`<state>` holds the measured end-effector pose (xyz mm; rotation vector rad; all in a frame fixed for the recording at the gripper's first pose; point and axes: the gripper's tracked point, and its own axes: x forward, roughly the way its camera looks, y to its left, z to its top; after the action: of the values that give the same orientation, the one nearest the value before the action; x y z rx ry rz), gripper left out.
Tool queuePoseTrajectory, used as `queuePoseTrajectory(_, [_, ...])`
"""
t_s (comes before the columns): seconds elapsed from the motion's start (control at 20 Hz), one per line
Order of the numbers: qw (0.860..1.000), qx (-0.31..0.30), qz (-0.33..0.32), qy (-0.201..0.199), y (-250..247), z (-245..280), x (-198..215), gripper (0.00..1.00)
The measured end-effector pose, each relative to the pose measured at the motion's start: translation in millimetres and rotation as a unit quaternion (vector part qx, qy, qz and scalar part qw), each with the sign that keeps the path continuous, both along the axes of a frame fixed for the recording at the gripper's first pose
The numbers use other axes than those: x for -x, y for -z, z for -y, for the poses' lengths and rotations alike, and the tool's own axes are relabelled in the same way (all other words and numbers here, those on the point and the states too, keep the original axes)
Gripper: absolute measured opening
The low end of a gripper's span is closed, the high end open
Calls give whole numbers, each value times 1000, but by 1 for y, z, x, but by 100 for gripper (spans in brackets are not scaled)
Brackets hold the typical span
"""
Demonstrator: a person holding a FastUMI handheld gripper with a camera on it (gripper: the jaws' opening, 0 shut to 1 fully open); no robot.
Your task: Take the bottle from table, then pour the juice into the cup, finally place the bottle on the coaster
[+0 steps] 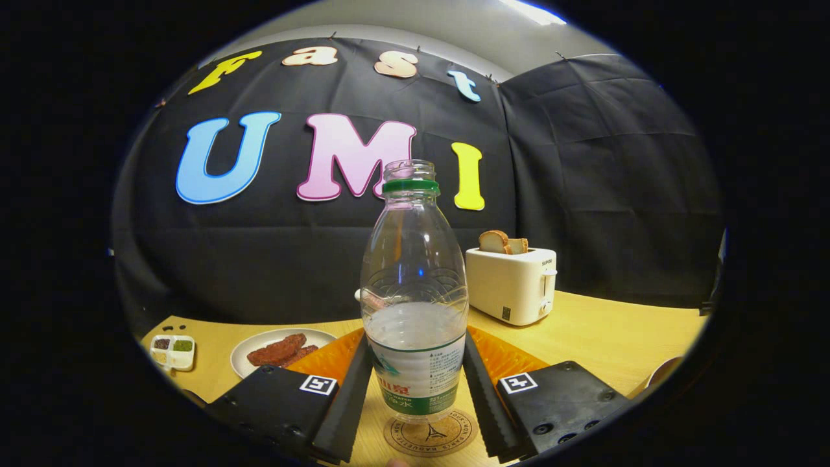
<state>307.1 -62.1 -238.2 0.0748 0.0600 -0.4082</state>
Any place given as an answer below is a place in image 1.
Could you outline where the white toaster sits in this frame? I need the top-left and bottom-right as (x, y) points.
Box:
(466, 247), (558, 326)

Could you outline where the beige cup with handle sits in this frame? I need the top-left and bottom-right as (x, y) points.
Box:
(645, 355), (685, 390)

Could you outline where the brown sausage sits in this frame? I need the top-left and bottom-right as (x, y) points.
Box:
(279, 345), (320, 369)
(246, 333), (307, 366)

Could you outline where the white compartment snack tray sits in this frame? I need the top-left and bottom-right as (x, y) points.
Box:
(150, 334), (196, 372)

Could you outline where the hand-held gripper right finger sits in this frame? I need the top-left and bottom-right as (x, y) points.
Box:
(462, 324), (633, 462)

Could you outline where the round cork coaster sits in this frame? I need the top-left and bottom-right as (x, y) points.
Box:
(383, 409), (479, 458)

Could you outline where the wooden table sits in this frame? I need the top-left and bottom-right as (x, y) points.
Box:
(139, 290), (707, 467)

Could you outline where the clear plastic juice bottle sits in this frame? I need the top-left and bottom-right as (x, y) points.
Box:
(360, 160), (470, 424)

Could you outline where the black backdrop cloth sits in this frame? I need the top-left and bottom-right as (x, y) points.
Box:
(112, 37), (724, 338)

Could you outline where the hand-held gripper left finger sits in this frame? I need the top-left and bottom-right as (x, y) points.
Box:
(206, 328), (375, 464)

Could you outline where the white round plate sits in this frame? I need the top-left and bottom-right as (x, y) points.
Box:
(230, 328), (338, 379)

